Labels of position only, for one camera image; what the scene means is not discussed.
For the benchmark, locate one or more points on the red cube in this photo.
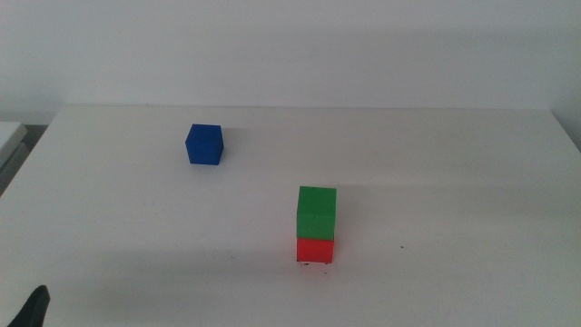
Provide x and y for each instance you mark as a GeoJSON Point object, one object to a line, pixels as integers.
{"type": "Point", "coordinates": [315, 251]}

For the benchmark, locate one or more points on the blue cube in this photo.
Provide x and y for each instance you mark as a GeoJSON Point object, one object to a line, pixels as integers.
{"type": "Point", "coordinates": [204, 145]}

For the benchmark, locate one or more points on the green cube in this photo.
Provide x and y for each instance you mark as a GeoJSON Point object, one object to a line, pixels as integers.
{"type": "Point", "coordinates": [316, 213]}

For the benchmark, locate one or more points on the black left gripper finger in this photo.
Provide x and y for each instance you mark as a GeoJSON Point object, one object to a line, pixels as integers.
{"type": "Point", "coordinates": [34, 309]}

